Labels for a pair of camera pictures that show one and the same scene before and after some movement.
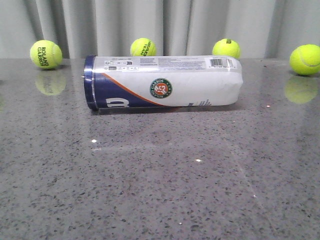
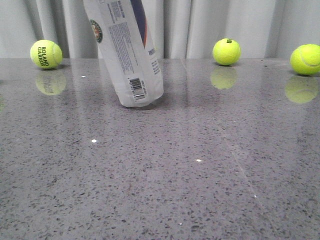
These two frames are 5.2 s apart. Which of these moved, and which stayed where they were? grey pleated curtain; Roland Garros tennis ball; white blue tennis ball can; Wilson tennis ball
Moved: white blue tennis ball can
Stayed: grey pleated curtain; Roland Garros tennis ball; Wilson tennis ball
